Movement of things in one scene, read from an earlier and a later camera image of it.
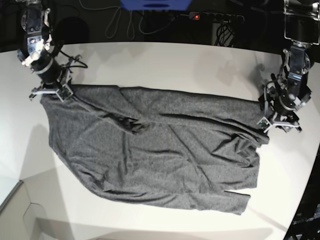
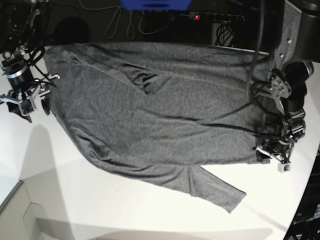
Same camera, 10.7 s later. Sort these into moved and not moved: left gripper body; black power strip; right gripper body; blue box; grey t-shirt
Moved: left gripper body; grey t-shirt; right gripper body
Not moved: black power strip; blue box
